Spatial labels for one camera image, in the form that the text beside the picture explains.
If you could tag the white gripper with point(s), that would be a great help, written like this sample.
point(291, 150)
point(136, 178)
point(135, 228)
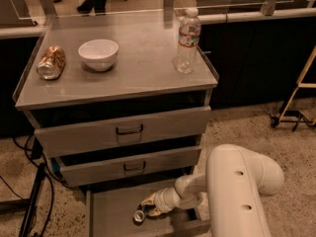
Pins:
point(163, 200)

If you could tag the blue silver redbull can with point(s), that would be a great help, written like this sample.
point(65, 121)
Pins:
point(141, 213)

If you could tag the white ceramic bowl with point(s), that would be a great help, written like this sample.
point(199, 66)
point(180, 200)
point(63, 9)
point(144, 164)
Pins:
point(99, 54)

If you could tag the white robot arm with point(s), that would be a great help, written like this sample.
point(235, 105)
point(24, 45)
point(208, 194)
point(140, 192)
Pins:
point(234, 180)

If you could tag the bottom steel drawer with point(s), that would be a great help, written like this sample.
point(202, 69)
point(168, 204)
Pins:
point(110, 210)

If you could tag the steel drawer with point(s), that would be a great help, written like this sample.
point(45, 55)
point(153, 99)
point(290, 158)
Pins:
point(125, 167)
point(110, 210)
point(97, 135)

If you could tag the middle steel drawer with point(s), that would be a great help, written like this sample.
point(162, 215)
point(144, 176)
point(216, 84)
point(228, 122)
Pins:
point(125, 167)

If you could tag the steel drawer cabinet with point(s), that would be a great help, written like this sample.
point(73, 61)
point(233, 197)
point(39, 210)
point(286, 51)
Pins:
point(143, 81)

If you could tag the top steel drawer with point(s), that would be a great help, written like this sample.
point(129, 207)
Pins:
point(97, 135)

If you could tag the crushed orange soda can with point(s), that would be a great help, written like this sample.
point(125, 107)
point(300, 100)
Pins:
point(52, 63)

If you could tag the black metal stand leg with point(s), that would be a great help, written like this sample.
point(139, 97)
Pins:
point(28, 217)

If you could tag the clear plastic water bottle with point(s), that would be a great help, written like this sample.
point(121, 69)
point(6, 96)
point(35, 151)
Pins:
point(188, 37)

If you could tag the person legs in background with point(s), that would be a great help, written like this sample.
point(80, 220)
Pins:
point(88, 5)

